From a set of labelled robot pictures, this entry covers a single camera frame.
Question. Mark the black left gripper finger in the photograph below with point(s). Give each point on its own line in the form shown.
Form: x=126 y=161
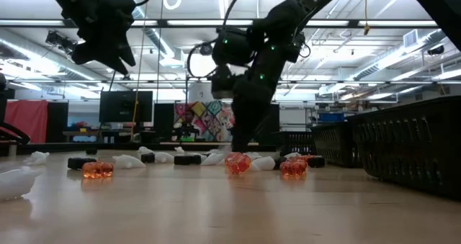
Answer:
x=120 y=58
x=84 y=55

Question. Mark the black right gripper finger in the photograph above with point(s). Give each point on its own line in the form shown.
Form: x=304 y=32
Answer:
x=242 y=129
x=260 y=119

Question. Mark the white plastic ghost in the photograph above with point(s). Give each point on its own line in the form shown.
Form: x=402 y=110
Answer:
x=255 y=155
x=164 y=157
x=214 y=159
x=127 y=162
x=36 y=158
x=264 y=163
x=291 y=155
x=14 y=183
x=214 y=152
x=179 y=150
x=144 y=150

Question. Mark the black plastic bat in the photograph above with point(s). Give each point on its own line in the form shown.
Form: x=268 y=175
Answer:
x=187 y=160
x=79 y=163
x=316 y=162
x=91 y=152
x=279 y=163
x=147 y=158

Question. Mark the black upright panel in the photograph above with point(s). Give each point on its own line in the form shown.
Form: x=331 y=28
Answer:
x=274 y=129
x=57 y=121
x=164 y=121

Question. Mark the black ceiling spotlight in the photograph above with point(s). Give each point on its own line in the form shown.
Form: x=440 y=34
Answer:
x=61 y=41

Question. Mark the black plastic mesh basket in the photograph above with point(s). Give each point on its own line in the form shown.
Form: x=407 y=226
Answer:
x=335 y=143
x=414 y=147
x=293 y=141

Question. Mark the black flat monitor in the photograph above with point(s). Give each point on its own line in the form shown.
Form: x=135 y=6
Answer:
x=119 y=107

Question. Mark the white box fixture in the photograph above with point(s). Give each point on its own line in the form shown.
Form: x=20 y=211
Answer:
x=200 y=93

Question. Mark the black overhead light bar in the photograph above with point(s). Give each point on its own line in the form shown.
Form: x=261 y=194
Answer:
x=162 y=23

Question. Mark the blue storage bin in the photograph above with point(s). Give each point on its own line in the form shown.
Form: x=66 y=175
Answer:
x=331 y=117

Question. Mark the dark background desk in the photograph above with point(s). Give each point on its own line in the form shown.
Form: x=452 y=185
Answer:
x=90 y=132

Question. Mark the red curtain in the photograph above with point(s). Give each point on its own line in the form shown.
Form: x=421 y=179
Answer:
x=27 y=119

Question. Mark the white ceiling vent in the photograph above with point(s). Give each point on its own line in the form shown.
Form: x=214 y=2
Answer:
x=410 y=38

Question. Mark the black ceiling fixture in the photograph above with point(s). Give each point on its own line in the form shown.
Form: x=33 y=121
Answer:
x=436 y=50

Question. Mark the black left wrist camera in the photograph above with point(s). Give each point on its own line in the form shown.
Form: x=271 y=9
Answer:
x=122 y=6

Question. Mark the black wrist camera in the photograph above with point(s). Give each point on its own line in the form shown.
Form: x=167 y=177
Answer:
x=230 y=48
x=122 y=6

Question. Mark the colourful patterned wall panel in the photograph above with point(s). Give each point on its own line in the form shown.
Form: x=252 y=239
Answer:
x=209 y=119

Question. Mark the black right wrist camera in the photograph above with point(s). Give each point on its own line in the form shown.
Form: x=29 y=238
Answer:
x=230 y=48

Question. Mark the black round ceiling camera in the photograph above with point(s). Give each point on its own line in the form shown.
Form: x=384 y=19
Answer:
x=206 y=49

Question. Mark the black metal stand frame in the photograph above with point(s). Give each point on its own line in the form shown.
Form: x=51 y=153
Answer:
x=186 y=111

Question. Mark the black metal table frame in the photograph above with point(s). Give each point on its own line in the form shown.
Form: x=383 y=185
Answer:
x=54 y=147

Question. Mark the black curved bracket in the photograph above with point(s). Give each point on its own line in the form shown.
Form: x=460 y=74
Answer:
x=14 y=133

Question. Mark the grey metal post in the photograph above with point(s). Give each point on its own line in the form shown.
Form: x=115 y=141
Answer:
x=12 y=150

